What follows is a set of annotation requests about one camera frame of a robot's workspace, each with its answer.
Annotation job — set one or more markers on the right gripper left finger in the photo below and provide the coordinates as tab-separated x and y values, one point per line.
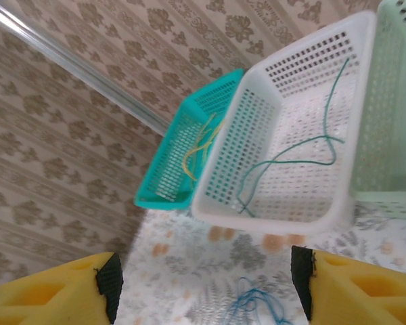
47	298

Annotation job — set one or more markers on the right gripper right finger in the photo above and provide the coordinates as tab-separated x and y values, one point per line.
358	294

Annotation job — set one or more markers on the white plastic basket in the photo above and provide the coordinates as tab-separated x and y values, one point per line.
274	225

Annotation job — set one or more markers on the teal plastic basket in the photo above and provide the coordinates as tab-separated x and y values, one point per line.
162	203

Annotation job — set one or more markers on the aluminium frame post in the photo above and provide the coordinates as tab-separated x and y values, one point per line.
71	61

